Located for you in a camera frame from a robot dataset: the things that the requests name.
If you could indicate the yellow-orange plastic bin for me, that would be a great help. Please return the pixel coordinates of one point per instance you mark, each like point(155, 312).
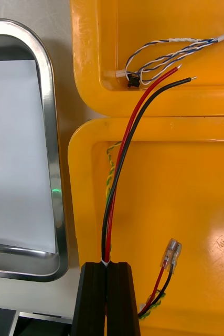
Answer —
point(182, 197)
point(195, 99)

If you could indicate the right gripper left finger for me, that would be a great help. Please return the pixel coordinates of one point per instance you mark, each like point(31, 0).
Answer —
point(93, 299)

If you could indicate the white paper sheet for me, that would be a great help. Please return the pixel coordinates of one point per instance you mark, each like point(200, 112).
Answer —
point(12, 157)

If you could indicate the steel tray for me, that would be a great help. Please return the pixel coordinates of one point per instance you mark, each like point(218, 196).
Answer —
point(52, 131)

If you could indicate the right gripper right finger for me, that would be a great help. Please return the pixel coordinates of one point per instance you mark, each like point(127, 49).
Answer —
point(121, 299)

